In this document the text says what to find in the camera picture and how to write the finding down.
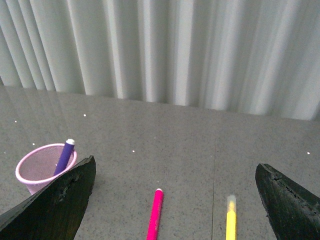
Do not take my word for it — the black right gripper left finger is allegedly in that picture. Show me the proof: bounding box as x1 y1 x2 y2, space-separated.
0 155 96 240

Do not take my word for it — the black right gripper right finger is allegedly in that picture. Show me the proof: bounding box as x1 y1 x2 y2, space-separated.
255 163 320 240

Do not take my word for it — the purple pen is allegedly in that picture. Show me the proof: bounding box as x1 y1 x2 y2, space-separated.
53 138 75 176

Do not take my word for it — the pink mesh cup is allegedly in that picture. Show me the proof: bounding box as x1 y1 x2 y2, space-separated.
15 143 78 195

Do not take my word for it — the yellow highlighter pen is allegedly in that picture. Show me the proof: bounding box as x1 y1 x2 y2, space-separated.
225 195 237 240

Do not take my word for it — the pink pen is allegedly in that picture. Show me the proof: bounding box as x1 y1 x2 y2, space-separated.
146 188 164 240

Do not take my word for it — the white pleated curtain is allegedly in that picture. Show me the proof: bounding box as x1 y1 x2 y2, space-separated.
0 0 320 121

